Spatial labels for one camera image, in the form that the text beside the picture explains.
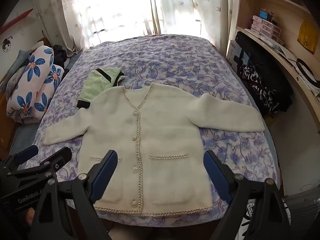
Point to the folded blue floral quilt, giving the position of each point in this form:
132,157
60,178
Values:
37,85

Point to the black long bag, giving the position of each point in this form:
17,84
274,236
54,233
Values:
260,45

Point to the wooden shelf desk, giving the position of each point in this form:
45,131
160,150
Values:
292,12

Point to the light green garment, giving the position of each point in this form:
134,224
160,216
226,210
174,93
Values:
96,87

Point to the pink drawer organizer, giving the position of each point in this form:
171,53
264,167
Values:
265,26

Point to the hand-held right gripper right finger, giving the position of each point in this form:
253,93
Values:
217,177

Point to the white fluffy cardigan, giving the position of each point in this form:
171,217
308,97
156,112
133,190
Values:
162,130

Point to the purple cat-print blanket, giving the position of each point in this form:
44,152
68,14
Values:
175,62

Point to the printed cardboard box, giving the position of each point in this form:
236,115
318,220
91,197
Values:
236,55

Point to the grey folded cloths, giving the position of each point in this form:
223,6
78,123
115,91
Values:
17,65

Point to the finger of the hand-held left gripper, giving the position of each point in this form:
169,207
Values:
58,156
27,152

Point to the dark clothes pile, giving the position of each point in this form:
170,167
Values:
59,55

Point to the grey ribbed suitcase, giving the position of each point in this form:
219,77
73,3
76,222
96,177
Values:
303,212

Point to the black white printed fabric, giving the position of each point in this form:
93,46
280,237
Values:
252,212

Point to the papers on desk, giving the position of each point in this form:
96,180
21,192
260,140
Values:
285,50

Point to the round wall sticker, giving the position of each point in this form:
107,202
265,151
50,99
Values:
6,45

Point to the white leaf-print curtain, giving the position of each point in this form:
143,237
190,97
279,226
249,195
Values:
62,10
180,5

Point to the small blue box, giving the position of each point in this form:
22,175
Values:
265,15

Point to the brown wooden cabinet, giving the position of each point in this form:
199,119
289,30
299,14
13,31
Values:
5,130

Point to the yellow paper sheet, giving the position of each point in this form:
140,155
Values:
307,36

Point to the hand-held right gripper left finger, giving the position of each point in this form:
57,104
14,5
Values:
105,177

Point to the red wall strip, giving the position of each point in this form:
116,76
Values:
17,20

